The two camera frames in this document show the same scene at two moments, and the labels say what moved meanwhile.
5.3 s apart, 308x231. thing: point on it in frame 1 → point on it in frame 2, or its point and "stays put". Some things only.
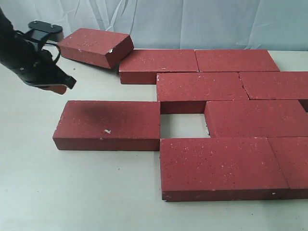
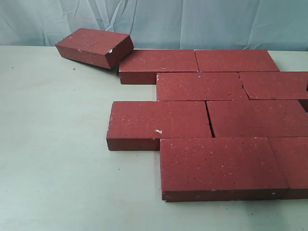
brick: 187,93 stays put
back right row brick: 209,60 stays put
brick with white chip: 88,125 → 139,125
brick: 99,47 stays put
